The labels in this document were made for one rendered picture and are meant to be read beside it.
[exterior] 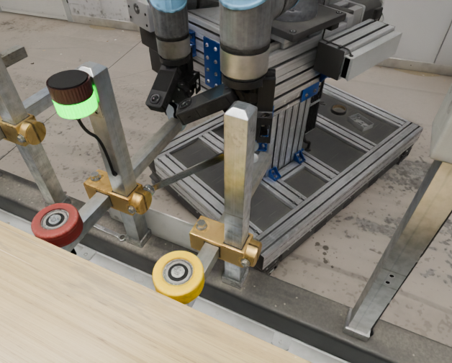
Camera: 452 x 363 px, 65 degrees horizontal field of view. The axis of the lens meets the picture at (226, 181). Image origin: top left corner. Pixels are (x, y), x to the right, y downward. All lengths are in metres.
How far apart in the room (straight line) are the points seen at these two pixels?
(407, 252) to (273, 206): 1.08
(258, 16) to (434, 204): 0.32
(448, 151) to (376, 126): 1.78
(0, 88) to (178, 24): 0.37
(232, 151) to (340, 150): 1.47
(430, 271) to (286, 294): 1.15
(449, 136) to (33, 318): 0.57
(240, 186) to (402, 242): 0.24
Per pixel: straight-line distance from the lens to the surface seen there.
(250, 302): 0.78
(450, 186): 0.47
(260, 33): 0.53
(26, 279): 0.65
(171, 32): 0.82
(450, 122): 0.40
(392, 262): 0.58
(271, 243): 1.44
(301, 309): 0.78
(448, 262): 1.94
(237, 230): 0.63
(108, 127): 0.64
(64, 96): 0.56
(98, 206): 0.75
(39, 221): 0.71
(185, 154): 1.84
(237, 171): 0.53
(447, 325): 1.75
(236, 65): 0.55
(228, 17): 0.53
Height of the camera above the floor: 1.39
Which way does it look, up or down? 45 degrees down
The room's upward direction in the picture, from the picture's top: straight up
